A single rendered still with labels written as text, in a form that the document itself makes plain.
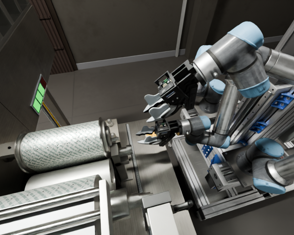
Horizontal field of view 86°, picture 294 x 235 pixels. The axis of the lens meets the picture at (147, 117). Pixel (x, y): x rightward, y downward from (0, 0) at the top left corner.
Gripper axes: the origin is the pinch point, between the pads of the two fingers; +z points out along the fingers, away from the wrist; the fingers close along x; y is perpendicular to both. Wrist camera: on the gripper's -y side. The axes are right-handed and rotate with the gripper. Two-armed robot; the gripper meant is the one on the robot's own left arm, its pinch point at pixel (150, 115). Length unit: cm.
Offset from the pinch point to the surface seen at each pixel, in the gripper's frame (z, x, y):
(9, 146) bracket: 38.0, -1.5, 26.2
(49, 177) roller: 33.4, 9.5, 14.8
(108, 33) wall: 54, -253, -54
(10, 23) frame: 30, -56, 42
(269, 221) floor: 5, 43, -170
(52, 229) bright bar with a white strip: 8.9, 27.7, 23.4
